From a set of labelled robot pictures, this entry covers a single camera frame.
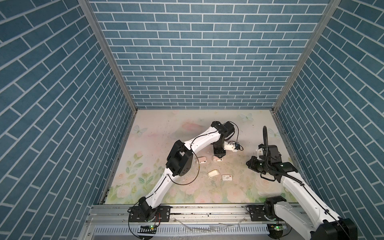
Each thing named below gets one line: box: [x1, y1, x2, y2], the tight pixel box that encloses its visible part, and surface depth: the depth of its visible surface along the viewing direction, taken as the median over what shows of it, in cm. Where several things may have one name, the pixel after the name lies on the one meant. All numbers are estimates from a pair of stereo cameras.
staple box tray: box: [207, 169, 220, 178], surface depth 89 cm
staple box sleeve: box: [222, 174, 233, 182], surface depth 86 cm
